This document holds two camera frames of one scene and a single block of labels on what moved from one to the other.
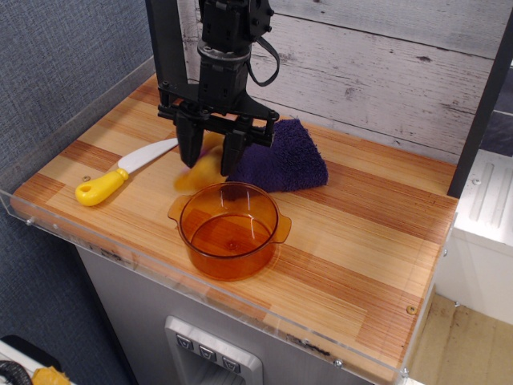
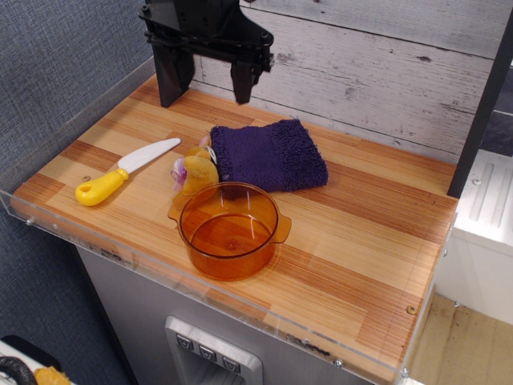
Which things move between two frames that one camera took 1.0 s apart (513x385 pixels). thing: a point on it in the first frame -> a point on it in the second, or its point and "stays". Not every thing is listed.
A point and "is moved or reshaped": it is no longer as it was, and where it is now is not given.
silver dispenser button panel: (200, 357) stays
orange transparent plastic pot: (230, 229) stays
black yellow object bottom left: (21, 363) stays
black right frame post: (486, 110) stays
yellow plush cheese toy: (207, 172) is moved or reshaped
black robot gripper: (222, 101) -> (220, 28)
